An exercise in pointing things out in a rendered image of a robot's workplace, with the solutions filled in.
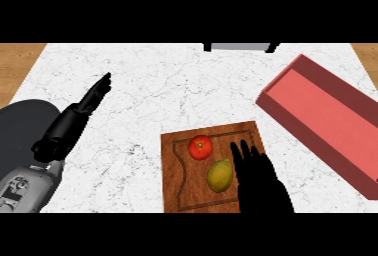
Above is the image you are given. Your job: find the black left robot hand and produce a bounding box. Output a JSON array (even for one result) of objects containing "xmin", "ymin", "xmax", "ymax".
[{"xmin": 32, "ymin": 72, "xmax": 114, "ymax": 164}]

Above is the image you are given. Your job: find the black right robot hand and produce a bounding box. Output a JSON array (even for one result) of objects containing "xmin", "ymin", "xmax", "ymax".
[{"xmin": 230, "ymin": 139, "xmax": 296, "ymax": 214}]

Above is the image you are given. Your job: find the yellow-green lemon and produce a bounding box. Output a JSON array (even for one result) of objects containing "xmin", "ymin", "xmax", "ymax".
[{"xmin": 206, "ymin": 157, "xmax": 237, "ymax": 194}]

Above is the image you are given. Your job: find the brown wooden cutting board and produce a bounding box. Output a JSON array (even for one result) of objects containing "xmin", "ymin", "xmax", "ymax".
[{"xmin": 160, "ymin": 120, "xmax": 268, "ymax": 214}]

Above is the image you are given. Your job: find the red cardboard box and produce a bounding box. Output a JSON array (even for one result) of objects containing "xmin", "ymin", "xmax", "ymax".
[{"xmin": 255, "ymin": 53, "xmax": 378, "ymax": 201}]

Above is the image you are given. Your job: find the dark grey round object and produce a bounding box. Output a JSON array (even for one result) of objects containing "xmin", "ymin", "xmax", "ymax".
[{"xmin": 0, "ymin": 98, "xmax": 64, "ymax": 183}]

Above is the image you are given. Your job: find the red tomato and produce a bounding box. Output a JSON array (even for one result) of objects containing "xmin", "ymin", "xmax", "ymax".
[{"xmin": 188, "ymin": 134, "xmax": 215, "ymax": 161}]

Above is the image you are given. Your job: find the grey appliance with black legs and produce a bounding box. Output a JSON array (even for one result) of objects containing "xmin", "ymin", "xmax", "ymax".
[{"xmin": 203, "ymin": 42, "xmax": 281, "ymax": 54}]

